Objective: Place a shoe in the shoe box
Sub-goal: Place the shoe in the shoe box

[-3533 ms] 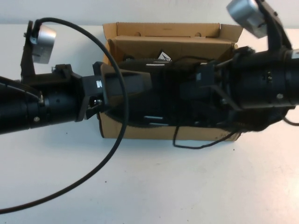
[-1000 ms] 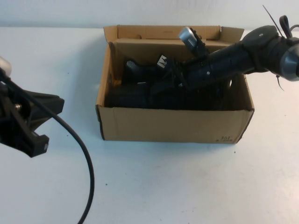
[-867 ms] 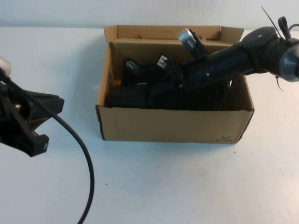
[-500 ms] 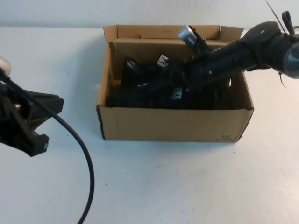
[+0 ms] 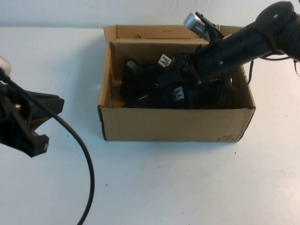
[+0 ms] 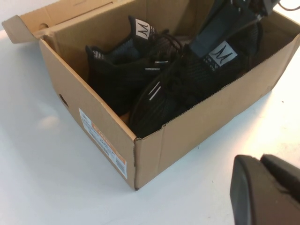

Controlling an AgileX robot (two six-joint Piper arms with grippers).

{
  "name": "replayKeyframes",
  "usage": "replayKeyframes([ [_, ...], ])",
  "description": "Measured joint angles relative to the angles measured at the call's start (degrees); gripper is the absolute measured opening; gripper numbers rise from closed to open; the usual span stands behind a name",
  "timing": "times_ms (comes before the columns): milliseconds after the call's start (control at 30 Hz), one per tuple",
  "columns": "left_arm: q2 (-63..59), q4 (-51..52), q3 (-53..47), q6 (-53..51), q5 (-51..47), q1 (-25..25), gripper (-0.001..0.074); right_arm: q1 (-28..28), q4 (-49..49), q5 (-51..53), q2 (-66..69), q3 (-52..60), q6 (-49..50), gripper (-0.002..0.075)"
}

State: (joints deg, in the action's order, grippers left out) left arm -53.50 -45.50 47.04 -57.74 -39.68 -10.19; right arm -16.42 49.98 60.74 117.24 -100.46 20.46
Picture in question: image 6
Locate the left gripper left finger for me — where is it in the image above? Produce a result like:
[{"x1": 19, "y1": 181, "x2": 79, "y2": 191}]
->
[{"x1": 229, "y1": 154, "x2": 300, "y2": 225}]

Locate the black knit sneaker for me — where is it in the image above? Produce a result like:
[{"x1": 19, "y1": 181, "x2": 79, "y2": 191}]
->
[
  {"x1": 84, "y1": 15, "x2": 188, "y2": 117},
  {"x1": 129, "y1": 22, "x2": 264, "y2": 139}
]

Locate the black right camera cable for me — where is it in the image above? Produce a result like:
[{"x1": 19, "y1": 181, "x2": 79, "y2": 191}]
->
[{"x1": 278, "y1": 0, "x2": 300, "y2": 12}]

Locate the brown cardboard shoe box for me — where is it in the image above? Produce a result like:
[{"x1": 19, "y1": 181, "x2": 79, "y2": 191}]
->
[{"x1": 1, "y1": 0, "x2": 300, "y2": 191}]

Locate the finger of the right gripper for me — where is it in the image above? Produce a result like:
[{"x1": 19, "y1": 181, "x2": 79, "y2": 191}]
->
[{"x1": 189, "y1": 4, "x2": 258, "y2": 59}]

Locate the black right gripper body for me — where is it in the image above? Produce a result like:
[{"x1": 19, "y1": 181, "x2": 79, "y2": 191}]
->
[{"x1": 217, "y1": 0, "x2": 282, "y2": 22}]

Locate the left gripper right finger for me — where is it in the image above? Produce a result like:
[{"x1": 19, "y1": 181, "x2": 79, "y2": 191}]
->
[{"x1": 261, "y1": 153, "x2": 300, "y2": 197}]

